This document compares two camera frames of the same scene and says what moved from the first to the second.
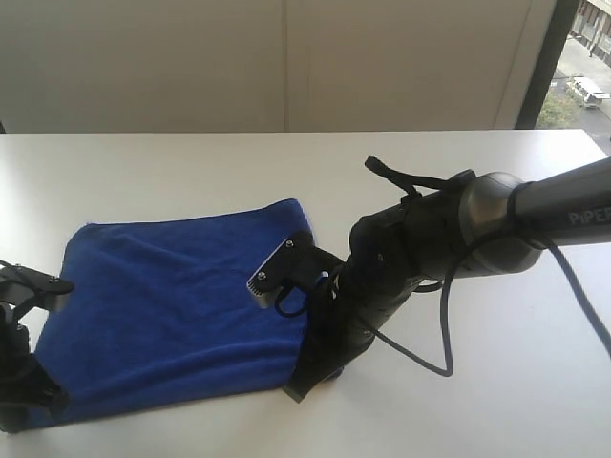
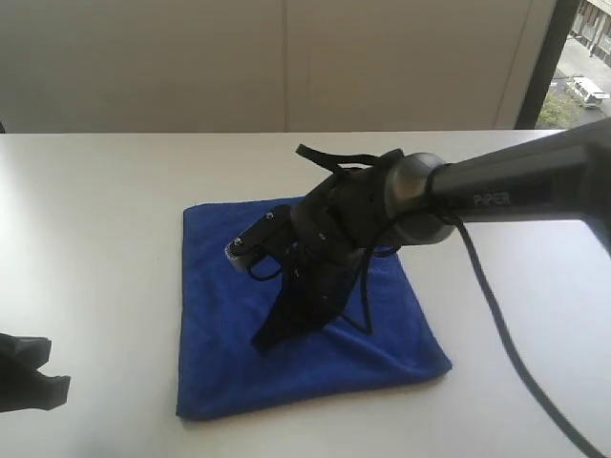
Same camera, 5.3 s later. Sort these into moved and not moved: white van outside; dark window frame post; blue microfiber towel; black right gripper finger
Moved: blue microfiber towel; black right gripper finger
Not moved: white van outside; dark window frame post
